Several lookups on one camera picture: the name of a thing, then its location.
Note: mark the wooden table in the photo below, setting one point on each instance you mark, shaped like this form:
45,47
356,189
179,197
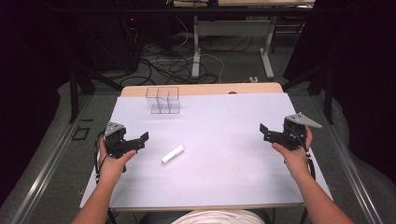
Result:
202,89

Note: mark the person's right hand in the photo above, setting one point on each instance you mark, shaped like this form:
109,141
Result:
295,161

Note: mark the black metal stand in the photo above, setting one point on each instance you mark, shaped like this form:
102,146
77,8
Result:
323,90
77,93

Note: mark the person's left hand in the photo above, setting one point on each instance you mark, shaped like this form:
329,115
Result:
112,169

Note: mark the dark computer tower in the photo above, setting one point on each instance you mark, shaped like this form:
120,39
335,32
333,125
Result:
124,40

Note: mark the black crossbar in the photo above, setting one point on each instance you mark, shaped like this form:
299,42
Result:
155,11

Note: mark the person's white shirt torso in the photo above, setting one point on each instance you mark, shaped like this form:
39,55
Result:
218,217

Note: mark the white plug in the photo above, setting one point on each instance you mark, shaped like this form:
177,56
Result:
253,79

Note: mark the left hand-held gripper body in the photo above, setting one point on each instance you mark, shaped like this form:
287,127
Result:
114,140

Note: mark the white table sheet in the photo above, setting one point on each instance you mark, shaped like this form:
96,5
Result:
218,161

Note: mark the clear plastic organizer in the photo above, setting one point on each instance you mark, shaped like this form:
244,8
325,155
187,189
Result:
162,100

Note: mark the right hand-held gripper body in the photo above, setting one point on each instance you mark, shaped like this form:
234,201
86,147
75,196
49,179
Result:
294,132

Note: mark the white tube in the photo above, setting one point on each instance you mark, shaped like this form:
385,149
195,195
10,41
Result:
172,154

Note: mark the aluminium floor rail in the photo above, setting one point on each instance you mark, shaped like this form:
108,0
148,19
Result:
348,165
46,168

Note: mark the white-legged desk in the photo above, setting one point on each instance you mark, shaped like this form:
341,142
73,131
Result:
233,28

